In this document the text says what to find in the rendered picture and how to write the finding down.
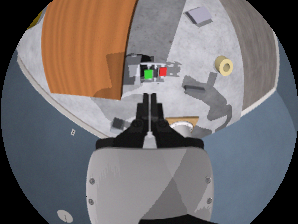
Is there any grey rectangular bar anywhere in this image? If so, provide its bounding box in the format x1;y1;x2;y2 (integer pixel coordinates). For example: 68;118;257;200
184;85;206;93

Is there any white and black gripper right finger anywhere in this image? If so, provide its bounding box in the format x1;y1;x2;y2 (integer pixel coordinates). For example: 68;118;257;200
150;93;204;149

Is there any yellow roll with center hole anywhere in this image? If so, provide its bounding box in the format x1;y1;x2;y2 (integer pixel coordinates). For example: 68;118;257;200
27;10;43;30

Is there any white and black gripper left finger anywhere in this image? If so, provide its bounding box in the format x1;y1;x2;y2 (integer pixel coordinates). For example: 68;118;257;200
96;93;149;149

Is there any beige roll of masking tape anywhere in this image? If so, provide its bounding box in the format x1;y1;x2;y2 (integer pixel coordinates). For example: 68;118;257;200
215;55;233;76

